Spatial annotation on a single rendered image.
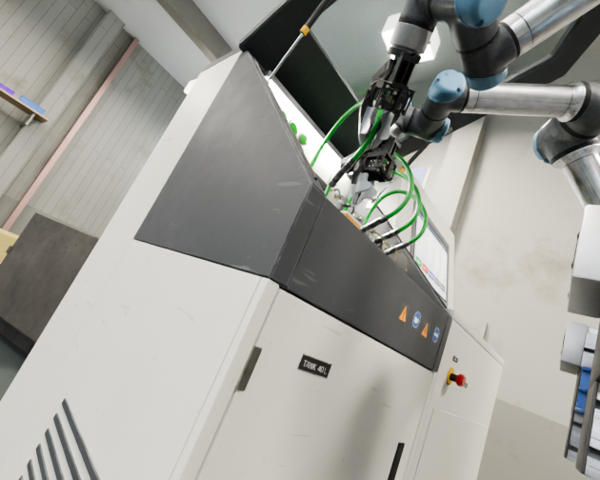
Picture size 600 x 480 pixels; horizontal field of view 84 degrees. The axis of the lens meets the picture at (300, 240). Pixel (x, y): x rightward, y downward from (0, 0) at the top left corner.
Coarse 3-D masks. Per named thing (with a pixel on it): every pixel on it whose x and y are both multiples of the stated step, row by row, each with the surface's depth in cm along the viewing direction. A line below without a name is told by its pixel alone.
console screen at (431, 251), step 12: (420, 216) 143; (420, 228) 141; (432, 228) 154; (420, 240) 140; (432, 240) 152; (444, 240) 166; (420, 252) 138; (432, 252) 150; (444, 252) 163; (420, 264) 136; (432, 264) 148; (444, 264) 161; (432, 276) 146; (444, 276) 159; (444, 288) 157; (444, 300) 155
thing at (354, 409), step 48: (288, 336) 50; (336, 336) 58; (240, 384) 44; (288, 384) 51; (336, 384) 60; (384, 384) 72; (240, 432) 45; (288, 432) 52; (336, 432) 61; (384, 432) 74
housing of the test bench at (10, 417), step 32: (224, 64) 110; (192, 96) 116; (192, 128) 99; (160, 160) 105; (128, 192) 111; (128, 224) 95; (96, 256) 100; (96, 288) 87; (64, 320) 91; (32, 352) 95; (64, 352) 81; (32, 384) 84; (0, 416) 88; (0, 448) 78
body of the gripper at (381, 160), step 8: (384, 144) 94; (392, 144) 91; (400, 144) 94; (368, 152) 93; (376, 152) 91; (384, 152) 89; (392, 152) 92; (368, 160) 93; (376, 160) 90; (384, 160) 90; (392, 160) 92; (368, 168) 92; (376, 168) 90; (384, 168) 92; (392, 168) 93; (376, 176) 94; (384, 176) 91; (392, 176) 93
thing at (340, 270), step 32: (320, 224) 52; (352, 224) 58; (320, 256) 53; (352, 256) 59; (384, 256) 67; (288, 288) 49; (320, 288) 54; (352, 288) 60; (384, 288) 68; (416, 288) 78; (352, 320) 61; (384, 320) 69; (416, 352) 81
